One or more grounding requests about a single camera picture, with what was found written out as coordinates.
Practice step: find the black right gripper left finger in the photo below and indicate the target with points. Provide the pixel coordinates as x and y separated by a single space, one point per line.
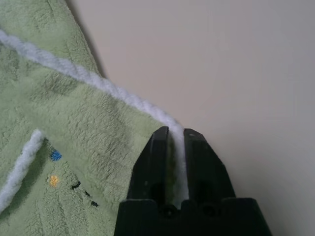
152 172

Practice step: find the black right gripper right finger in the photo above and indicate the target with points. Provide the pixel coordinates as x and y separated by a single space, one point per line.
206 172

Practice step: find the green towel with white trim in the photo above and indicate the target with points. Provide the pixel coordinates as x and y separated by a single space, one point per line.
73 123

